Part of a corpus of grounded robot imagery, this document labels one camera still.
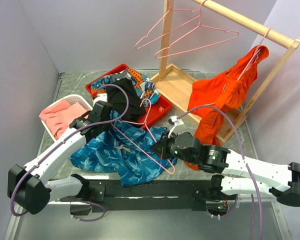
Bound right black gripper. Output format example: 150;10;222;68
149;130;197;166

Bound pink cloth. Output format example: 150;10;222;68
39;99;87;140

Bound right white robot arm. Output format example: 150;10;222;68
150;132;300;207

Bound white perforated basket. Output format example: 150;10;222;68
41;94;92;142

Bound orange dotted patterned shorts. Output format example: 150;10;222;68
89;67;161;105

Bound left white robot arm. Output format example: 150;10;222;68
7;101;113;215

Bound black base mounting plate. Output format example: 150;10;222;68
59;178;238;216

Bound blue leaf-print shorts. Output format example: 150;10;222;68
70;121;178;186

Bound pink wire hanger with shorts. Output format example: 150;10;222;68
237;27;272;81

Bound wooden clothes rack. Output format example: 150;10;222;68
151;0;300;128

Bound black garment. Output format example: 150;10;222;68
106;78;147;128

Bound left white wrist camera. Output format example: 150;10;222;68
93;93;108;104

